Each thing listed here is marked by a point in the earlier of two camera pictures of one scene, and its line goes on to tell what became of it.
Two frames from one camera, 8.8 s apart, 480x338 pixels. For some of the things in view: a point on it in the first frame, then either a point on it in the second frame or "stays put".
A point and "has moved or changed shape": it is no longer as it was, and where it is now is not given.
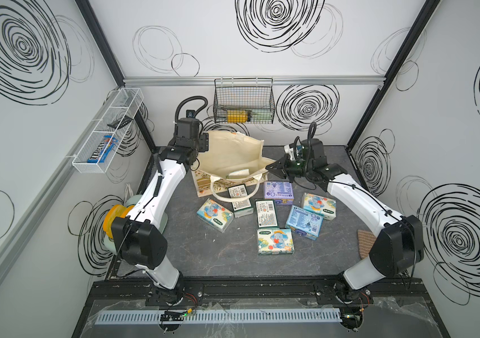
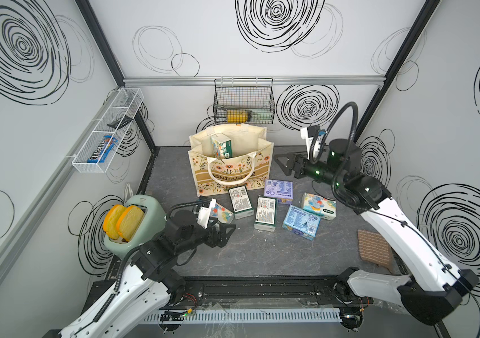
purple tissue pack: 281,192 stays put
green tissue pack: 241,208 stays put
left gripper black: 202,142 to 223,239
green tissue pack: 266,213 stays put
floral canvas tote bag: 234,158 has moved or changed shape
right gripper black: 282,169 to 300,157
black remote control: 120,122 stays put
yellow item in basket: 236,116 stays put
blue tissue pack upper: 305,222 stays put
